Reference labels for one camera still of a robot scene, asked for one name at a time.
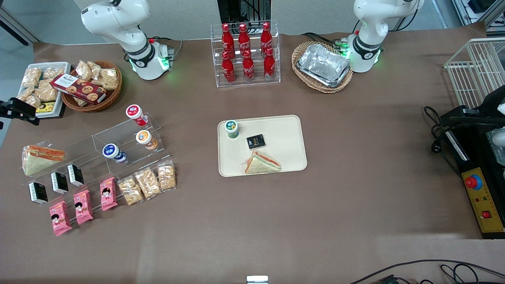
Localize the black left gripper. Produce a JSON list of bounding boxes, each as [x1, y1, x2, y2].
[[449, 84, 505, 127]]

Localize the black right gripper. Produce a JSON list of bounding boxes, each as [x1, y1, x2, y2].
[[0, 97, 40, 126]]

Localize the green gum bottle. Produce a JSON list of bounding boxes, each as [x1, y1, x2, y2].
[[224, 120, 241, 140]]

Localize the red gum bottle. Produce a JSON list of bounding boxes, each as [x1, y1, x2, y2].
[[126, 104, 149, 127]]

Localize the beige plastic tray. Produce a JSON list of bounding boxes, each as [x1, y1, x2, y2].
[[217, 115, 308, 178]]

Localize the wrapped triangle sandwich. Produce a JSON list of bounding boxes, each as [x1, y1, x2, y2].
[[22, 144, 65, 176], [241, 150, 282, 175]]

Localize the white rectangular bin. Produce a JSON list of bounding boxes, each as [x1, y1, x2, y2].
[[16, 62, 72, 120]]

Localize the red cookie box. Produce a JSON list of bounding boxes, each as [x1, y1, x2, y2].
[[50, 73, 107, 105]]

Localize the clear acrylic stepped stand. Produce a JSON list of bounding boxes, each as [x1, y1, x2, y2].
[[19, 114, 171, 211]]

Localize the black yellow control box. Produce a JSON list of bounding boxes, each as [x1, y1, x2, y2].
[[440, 105, 505, 239]]

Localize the small black box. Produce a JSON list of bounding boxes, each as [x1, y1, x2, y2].
[[51, 172, 69, 194], [67, 164, 84, 187], [28, 182, 49, 205]]

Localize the dark metal pole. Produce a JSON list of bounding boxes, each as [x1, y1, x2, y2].
[[0, 6, 41, 46]]

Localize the dark brown wicker basket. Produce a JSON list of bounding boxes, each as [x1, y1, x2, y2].
[[60, 60, 123, 113]]

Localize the pink snack packet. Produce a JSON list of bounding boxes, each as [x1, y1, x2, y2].
[[100, 177, 119, 211], [49, 200, 73, 237], [73, 189, 94, 226]]

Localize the stacked aluminium foil trays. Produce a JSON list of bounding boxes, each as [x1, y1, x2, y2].
[[296, 43, 352, 88]]

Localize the light wicker basket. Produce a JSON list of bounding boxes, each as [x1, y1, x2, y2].
[[292, 41, 354, 94]]

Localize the red cola bottle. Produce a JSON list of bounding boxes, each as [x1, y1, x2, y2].
[[238, 24, 252, 58], [221, 51, 236, 85], [242, 50, 255, 82], [263, 47, 277, 81], [260, 22, 273, 56], [221, 23, 236, 60]]

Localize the black square packet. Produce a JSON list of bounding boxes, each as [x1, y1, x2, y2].
[[247, 134, 266, 150]]

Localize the clear acrylic bottle rack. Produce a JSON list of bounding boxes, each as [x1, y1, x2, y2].
[[210, 21, 281, 88]]

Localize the black equipment stand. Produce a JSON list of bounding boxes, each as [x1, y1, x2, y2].
[[217, 0, 272, 24]]

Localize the black power cable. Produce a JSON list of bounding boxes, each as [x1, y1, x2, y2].
[[424, 105, 461, 176]]

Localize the white wire basket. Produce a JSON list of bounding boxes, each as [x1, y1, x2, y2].
[[443, 37, 505, 110]]

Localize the aluminium frame profile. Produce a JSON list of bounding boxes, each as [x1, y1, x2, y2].
[[453, 0, 505, 29]]

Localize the black floor cable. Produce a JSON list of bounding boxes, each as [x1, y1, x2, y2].
[[349, 259, 505, 284]]

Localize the grey arm base cable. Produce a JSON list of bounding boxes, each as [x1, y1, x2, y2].
[[149, 35, 184, 64]]

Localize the black arm base cable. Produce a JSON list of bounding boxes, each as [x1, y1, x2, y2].
[[301, 32, 344, 46]]

